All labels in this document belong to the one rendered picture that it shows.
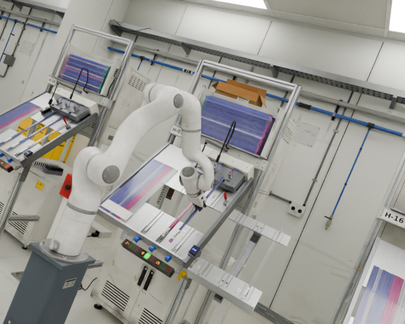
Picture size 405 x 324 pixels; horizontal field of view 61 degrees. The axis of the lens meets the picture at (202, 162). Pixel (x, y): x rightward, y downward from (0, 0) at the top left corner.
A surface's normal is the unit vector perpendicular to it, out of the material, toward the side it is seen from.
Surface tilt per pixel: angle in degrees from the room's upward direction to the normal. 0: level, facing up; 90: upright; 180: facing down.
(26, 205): 90
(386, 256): 44
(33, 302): 90
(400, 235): 90
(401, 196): 90
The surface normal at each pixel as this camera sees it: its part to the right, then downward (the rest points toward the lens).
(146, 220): -0.05, -0.73
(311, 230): -0.43, -0.15
